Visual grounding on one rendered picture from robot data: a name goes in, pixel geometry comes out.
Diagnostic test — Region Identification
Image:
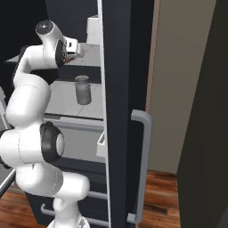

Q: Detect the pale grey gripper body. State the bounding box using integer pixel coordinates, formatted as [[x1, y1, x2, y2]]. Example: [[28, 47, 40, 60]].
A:
[[63, 44, 87, 65]]

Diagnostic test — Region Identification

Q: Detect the grey fridge shelf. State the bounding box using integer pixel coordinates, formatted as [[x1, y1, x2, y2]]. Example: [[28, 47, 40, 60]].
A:
[[4, 43, 102, 68], [44, 80, 105, 120]]

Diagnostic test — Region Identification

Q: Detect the white fridge door bin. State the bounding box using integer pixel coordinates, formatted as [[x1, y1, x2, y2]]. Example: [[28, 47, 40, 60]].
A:
[[95, 130, 107, 159], [85, 13, 102, 46]]

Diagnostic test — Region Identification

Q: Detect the dark fridge body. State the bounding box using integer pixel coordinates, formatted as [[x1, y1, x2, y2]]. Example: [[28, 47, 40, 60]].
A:
[[0, 0, 110, 228]]

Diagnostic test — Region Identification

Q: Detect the dark fridge door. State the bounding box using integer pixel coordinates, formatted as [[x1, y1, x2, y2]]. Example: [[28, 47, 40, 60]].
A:
[[97, 0, 156, 228]]

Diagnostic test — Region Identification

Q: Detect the grey fridge crisper drawer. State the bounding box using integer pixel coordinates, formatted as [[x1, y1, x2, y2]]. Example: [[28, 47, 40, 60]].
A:
[[43, 116, 107, 164]]

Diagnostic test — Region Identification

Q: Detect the grey jar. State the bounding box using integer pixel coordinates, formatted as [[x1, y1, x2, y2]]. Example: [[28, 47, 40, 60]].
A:
[[74, 75, 93, 106]]

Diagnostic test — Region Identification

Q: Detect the dark freezer drawer front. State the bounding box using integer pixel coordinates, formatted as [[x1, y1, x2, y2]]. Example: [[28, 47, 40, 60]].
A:
[[24, 157, 110, 228]]

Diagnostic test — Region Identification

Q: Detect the dark tall cabinet panel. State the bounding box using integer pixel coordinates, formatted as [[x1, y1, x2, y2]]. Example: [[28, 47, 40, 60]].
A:
[[176, 0, 228, 228]]

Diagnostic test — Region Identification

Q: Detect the grey fridge door handle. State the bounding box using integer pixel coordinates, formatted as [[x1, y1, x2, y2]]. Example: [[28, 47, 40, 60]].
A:
[[126, 109, 154, 225]]

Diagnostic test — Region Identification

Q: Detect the grey freezer drawer handle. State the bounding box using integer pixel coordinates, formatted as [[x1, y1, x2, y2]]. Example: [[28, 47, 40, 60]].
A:
[[86, 190, 109, 200]]

